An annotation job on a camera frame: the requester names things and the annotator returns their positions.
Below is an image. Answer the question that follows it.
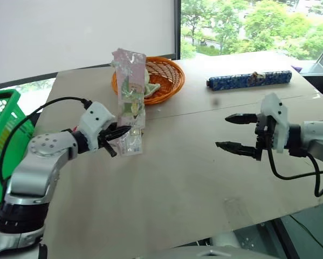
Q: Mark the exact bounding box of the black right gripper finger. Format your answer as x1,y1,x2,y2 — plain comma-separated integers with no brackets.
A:
215,141,262,162
224,113,258,125

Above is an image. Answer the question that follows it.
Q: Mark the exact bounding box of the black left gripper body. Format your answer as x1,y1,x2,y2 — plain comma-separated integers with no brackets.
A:
97,122,118,152

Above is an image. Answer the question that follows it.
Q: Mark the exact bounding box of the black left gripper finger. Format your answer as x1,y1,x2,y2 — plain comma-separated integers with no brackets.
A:
106,126,132,141
101,139,118,158

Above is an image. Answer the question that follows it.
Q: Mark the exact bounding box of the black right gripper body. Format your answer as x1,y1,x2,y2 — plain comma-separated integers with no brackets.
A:
254,112,277,152

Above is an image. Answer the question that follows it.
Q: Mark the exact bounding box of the clear plastic snack bag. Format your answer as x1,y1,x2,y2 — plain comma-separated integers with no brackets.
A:
111,47,147,158

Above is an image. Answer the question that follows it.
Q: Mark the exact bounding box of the orange wicker basket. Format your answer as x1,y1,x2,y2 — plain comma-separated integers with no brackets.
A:
111,56,186,106

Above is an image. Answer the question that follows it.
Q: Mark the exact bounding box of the green plastic basket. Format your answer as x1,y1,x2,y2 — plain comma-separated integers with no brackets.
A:
0,89,36,230

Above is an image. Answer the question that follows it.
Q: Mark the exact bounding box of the long blue patterned package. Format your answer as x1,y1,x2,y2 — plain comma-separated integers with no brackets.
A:
205,70,293,92

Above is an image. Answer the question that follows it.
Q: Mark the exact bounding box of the green white snack packet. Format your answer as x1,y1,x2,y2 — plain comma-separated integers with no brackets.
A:
141,70,162,98

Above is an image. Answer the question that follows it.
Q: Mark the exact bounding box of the grey metal table support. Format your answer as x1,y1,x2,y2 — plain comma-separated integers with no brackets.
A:
195,221,287,259

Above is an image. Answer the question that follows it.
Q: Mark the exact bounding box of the white roller screen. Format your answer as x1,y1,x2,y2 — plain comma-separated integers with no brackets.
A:
0,0,177,87

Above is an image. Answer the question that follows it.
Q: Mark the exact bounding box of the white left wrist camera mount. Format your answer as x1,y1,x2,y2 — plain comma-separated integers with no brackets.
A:
78,101,116,151

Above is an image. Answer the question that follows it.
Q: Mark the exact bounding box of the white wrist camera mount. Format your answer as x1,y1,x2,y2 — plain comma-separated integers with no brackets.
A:
78,101,116,151
260,92,290,154

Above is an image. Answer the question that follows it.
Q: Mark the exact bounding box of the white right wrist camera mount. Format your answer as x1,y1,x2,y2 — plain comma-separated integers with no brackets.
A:
260,92,290,154

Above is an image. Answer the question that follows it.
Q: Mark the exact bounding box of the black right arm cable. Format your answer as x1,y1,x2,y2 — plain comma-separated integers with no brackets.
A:
267,147,323,198

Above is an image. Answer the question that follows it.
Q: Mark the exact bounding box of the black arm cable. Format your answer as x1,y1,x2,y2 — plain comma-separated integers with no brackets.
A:
0,97,93,187
267,147,323,198

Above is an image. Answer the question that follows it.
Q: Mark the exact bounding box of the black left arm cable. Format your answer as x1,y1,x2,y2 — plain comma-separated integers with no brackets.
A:
0,97,93,187

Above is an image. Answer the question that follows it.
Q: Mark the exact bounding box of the thin green cable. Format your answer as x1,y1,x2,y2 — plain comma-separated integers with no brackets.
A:
289,214,323,259

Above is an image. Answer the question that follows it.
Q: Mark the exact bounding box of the black window frame post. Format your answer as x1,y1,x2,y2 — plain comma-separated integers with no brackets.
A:
174,0,182,61

